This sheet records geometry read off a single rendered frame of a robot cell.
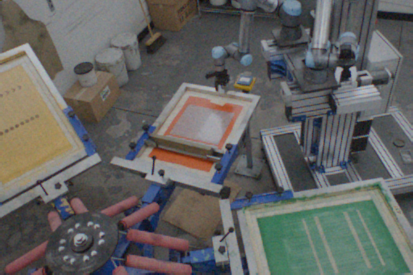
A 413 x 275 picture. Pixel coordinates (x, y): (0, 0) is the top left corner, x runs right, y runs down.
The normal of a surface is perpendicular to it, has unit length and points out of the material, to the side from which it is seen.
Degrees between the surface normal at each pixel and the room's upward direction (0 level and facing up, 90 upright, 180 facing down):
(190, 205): 3
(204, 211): 0
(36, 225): 0
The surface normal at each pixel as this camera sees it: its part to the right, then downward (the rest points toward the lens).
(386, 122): -0.11, -0.73
